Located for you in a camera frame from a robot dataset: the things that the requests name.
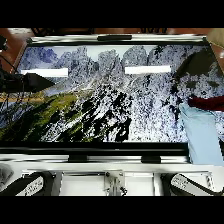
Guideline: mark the red garment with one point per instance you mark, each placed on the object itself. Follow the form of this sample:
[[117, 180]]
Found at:
[[206, 102]]

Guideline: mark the light blue garment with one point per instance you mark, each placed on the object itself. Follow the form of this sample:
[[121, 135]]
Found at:
[[201, 136]]

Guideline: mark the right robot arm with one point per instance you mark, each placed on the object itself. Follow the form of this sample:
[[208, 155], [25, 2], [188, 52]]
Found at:
[[186, 185]]

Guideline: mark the silver frame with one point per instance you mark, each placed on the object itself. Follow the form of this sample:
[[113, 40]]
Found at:
[[100, 166]]

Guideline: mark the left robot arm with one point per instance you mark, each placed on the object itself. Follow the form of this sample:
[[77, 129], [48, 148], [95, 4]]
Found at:
[[35, 83]]

